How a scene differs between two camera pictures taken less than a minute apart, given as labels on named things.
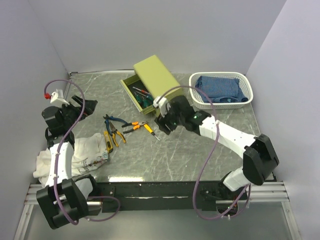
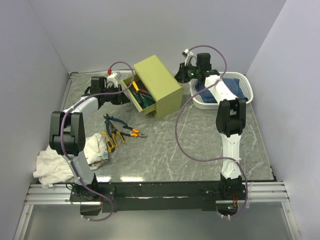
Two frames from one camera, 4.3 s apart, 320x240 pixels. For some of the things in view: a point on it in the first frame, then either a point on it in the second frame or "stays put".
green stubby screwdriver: [144, 102] to [139, 100]
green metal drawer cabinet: [151, 80] stays put
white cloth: [88, 152] stays put
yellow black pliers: [114, 131] stays put
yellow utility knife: [108, 142] stays put
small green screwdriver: [145, 102] stays put
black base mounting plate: [140, 196] stays put
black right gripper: [161, 121] to [180, 75]
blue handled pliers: [111, 117] stays put
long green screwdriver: [148, 96] stays put
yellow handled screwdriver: [150, 130] to [136, 86]
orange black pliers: [136, 125] to [135, 133]
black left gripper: [89, 107] to [122, 98]
